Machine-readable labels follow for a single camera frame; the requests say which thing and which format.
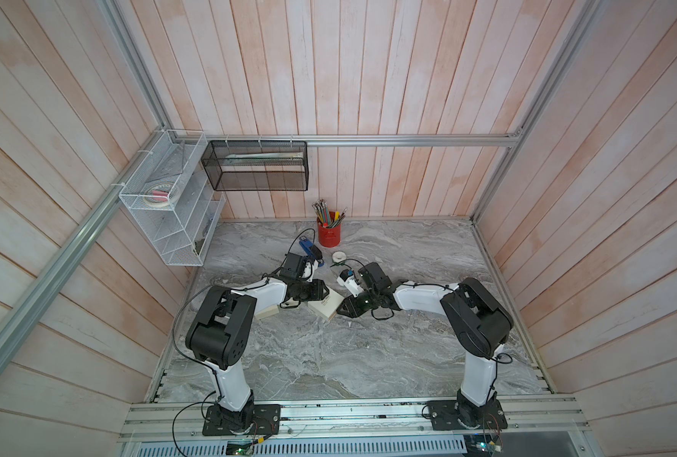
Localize large cream jewelry box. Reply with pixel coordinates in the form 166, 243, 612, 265
307, 288, 344, 322

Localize small cream jewelry box front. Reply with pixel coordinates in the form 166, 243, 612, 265
254, 305, 280, 320

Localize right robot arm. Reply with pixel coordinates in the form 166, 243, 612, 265
338, 262, 514, 428

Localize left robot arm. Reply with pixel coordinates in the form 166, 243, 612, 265
185, 277, 330, 433

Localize green sticker roll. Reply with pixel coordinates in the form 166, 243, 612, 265
332, 251, 348, 264

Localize blue stapler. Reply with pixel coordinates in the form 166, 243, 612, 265
298, 236, 323, 264

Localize red pen holder cup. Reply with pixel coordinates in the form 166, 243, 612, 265
317, 211, 341, 248

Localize pens in cup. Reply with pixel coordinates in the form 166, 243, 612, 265
313, 199, 346, 229

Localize tape roll on shelf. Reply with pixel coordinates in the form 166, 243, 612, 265
142, 182, 179, 209

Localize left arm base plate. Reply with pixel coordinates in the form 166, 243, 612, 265
202, 403, 281, 436

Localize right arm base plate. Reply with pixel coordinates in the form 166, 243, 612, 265
426, 396, 508, 431

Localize black mesh wall basket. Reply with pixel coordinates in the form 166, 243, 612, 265
201, 140, 310, 192

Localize white wire wall shelf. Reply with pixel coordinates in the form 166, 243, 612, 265
119, 129, 225, 267

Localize aluminium front rail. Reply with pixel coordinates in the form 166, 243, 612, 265
118, 394, 591, 443

